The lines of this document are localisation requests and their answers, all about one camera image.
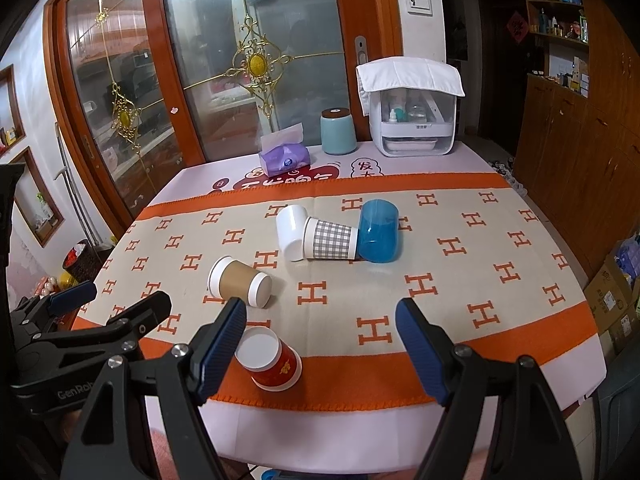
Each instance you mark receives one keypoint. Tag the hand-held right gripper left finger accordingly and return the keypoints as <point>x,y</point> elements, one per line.
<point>217,355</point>

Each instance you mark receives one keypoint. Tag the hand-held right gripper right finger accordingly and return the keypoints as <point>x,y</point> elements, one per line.
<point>417,350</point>

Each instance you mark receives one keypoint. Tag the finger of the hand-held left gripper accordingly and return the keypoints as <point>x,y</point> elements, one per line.
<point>147,310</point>
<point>75,296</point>

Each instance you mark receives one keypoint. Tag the red paper cup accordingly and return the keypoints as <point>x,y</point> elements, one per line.
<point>277,365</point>

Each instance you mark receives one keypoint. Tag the brown paper cup white lid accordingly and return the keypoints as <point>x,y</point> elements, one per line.
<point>237,282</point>

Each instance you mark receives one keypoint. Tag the blue plastic cup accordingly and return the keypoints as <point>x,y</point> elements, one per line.
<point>380,232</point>

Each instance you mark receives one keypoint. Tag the grey checked paper cup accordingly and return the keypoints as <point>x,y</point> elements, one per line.
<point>330,240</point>

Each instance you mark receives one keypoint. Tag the dark woven basket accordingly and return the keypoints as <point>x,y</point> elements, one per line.
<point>90,260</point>

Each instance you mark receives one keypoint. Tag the metal pole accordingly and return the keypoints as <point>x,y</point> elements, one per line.
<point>75,185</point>

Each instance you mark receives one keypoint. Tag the orange patterned blanket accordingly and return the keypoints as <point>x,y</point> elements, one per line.
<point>500,270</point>

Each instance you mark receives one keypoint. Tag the pink printed tablecloth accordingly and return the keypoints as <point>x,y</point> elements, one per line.
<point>320,430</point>

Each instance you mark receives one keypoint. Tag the cardboard box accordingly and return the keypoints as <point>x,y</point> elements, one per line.
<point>607,300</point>

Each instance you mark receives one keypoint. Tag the purple tissue pack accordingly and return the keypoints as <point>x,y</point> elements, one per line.
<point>285,160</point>

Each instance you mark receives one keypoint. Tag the white bottle steriliser box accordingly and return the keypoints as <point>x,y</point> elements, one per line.
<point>417,132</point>

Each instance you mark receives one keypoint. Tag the blue plastic bag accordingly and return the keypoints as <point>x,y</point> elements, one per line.
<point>629,260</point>

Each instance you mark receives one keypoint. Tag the teal jar brown lid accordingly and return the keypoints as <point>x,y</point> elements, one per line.
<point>338,132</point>

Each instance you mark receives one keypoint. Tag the wooden glass sliding door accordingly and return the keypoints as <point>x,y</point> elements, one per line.
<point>225,60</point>

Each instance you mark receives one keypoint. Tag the wooden shelf cabinet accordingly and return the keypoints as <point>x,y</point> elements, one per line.
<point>570,135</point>

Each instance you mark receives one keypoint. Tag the white cloth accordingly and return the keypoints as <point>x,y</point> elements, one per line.
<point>410,75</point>

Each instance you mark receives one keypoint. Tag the red door decoration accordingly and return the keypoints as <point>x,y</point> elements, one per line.
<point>516,29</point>

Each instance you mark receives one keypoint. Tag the wooden wall niche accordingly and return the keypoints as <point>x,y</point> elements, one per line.
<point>37,200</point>
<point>10,110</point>

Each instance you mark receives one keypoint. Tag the white wall switch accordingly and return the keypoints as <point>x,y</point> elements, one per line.
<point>420,3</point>

